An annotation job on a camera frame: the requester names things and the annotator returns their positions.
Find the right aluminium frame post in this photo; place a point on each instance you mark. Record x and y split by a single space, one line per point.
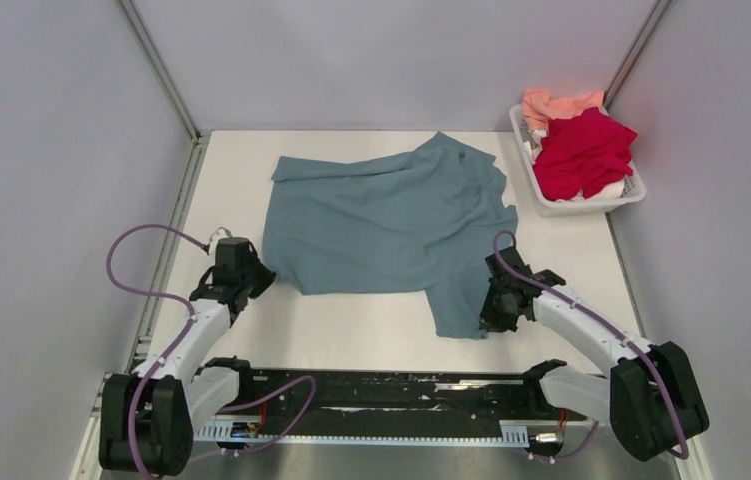
654 19

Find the red t-shirt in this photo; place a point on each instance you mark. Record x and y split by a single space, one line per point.
582 155

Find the peach orange t-shirt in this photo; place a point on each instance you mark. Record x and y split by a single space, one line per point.
539 106

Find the left aluminium frame post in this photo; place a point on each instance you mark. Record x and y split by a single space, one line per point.
154 59

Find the white plastic laundry basket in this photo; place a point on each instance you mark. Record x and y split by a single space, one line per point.
634 189

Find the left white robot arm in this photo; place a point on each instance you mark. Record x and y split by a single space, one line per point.
150 416

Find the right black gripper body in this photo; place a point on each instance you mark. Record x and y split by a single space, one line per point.
494 299

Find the aluminium frame post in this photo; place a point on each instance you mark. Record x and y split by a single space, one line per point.
654 19
154 59

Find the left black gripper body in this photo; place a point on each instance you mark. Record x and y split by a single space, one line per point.
257 278

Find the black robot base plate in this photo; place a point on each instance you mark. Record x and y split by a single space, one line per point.
345 402

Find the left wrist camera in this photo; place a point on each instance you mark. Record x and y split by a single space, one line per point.
220 233

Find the teal blue t-shirt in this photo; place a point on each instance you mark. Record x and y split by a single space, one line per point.
422 220

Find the white slotted cable duct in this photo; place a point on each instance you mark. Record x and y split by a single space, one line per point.
224 431

